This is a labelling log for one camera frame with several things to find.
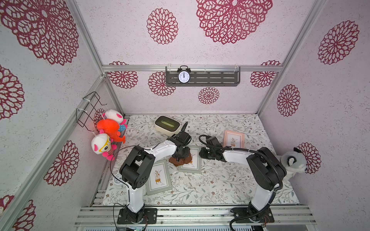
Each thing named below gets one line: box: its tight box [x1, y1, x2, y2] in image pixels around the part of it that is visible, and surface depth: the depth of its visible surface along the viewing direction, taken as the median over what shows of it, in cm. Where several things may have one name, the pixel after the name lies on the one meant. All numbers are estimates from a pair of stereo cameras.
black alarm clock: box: [177, 64, 192, 85], surface depth 92 cm
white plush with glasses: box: [91, 132, 118, 161], surface depth 82 cm
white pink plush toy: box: [102, 109, 128, 126], surface depth 96 cm
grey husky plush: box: [276, 147, 307, 182], surface depth 75 cm
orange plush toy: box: [96, 118, 126, 144], surface depth 91 cm
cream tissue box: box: [154, 115, 182, 137], surface depth 109 cm
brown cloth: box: [168, 153, 193, 167], surface depth 90 cm
